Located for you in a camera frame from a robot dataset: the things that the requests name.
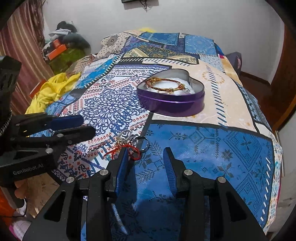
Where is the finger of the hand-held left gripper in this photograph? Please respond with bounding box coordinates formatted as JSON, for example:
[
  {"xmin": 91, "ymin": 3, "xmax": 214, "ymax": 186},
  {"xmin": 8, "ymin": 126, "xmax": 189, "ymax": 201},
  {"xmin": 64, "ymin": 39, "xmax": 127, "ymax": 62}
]
[
  {"xmin": 14, "ymin": 125, "xmax": 96, "ymax": 160},
  {"xmin": 15, "ymin": 113, "xmax": 85, "ymax": 137}
]

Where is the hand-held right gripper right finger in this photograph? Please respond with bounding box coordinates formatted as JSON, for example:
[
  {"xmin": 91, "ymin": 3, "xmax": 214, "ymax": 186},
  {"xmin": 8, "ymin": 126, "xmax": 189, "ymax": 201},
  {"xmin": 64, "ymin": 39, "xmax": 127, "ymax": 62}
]
[{"xmin": 163, "ymin": 147, "xmax": 269, "ymax": 241}]

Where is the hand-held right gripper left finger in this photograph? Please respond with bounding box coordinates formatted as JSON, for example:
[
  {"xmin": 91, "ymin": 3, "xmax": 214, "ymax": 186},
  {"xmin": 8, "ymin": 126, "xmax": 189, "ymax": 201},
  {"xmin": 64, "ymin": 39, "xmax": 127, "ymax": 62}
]
[{"xmin": 22, "ymin": 147, "xmax": 130, "ymax": 241}]

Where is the red string bracelet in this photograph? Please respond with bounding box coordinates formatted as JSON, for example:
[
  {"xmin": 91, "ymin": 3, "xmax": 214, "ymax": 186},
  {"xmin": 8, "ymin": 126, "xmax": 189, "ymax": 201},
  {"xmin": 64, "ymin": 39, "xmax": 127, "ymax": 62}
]
[{"xmin": 103, "ymin": 144, "xmax": 141, "ymax": 161}]

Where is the silver chain charm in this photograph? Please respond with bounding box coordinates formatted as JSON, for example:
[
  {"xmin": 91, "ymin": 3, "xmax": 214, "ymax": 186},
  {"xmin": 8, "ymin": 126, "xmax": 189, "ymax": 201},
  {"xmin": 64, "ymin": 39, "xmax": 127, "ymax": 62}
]
[{"xmin": 115, "ymin": 130, "xmax": 137, "ymax": 145}]

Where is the silver key ring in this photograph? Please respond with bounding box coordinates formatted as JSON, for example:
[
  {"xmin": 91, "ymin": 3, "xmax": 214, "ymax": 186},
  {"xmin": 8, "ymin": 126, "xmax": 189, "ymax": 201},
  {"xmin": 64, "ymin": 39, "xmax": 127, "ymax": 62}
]
[{"xmin": 135, "ymin": 136, "xmax": 150, "ymax": 152}]

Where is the purple heart-shaped tin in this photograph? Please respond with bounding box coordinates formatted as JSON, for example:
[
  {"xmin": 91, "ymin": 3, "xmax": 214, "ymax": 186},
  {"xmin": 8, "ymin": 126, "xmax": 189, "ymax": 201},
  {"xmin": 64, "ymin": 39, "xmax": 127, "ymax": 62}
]
[{"xmin": 136, "ymin": 69, "xmax": 205, "ymax": 117}]

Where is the gold and red beaded bracelet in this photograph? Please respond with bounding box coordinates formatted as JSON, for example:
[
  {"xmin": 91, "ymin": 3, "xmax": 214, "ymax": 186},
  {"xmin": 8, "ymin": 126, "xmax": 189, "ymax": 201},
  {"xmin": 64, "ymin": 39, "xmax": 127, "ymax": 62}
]
[{"xmin": 146, "ymin": 77, "xmax": 185, "ymax": 93}]

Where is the person's left hand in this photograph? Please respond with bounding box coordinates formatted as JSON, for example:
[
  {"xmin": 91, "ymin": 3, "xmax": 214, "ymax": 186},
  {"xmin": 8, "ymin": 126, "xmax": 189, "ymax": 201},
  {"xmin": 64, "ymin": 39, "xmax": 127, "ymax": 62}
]
[{"xmin": 14, "ymin": 182, "xmax": 27, "ymax": 208}]

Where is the yellow cloth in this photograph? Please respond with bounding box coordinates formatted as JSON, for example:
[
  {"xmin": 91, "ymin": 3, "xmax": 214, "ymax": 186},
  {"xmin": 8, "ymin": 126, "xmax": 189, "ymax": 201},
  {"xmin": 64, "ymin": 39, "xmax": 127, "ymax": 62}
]
[{"xmin": 25, "ymin": 72, "xmax": 81, "ymax": 114}]

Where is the orange cardboard piece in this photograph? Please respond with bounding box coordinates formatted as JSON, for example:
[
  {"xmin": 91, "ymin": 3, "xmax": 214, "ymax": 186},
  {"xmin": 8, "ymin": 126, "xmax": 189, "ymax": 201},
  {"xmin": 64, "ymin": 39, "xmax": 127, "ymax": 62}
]
[{"xmin": 30, "ymin": 79, "xmax": 47, "ymax": 98}]

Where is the green patterned storage box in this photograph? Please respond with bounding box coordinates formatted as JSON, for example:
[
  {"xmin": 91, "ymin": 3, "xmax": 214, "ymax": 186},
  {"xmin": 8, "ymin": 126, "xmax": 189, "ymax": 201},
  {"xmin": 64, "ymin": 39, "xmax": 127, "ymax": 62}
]
[{"xmin": 50, "ymin": 47, "xmax": 87, "ymax": 72}]

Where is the patchwork patterned blanket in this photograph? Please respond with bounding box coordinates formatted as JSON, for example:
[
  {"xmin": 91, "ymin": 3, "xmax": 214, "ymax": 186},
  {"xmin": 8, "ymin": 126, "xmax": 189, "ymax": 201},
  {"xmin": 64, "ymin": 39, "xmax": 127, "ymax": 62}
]
[{"xmin": 25, "ymin": 30, "xmax": 282, "ymax": 241}]

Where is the orange box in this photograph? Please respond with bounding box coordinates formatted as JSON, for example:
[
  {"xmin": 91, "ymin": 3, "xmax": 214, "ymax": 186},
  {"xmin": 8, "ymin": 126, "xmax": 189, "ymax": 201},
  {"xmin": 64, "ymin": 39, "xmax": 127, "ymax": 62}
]
[{"xmin": 46, "ymin": 44, "xmax": 67, "ymax": 60}]

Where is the pile of clothes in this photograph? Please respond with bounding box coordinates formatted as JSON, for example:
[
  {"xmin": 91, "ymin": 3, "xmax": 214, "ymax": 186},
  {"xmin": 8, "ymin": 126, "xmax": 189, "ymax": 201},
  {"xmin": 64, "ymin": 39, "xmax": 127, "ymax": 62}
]
[{"xmin": 42, "ymin": 21, "xmax": 92, "ymax": 61}]

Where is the striped brown curtain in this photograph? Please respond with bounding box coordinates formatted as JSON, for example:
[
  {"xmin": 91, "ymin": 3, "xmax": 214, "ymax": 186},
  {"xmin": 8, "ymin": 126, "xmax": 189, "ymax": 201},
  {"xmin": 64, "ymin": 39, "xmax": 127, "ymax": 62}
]
[{"xmin": 0, "ymin": 2, "xmax": 55, "ymax": 116}]

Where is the wooden wardrobe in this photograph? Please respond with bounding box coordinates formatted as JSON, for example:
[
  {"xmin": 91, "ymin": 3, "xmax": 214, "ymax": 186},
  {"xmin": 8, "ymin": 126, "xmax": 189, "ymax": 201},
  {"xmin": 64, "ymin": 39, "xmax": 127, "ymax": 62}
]
[{"xmin": 269, "ymin": 21, "xmax": 296, "ymax": 132}]

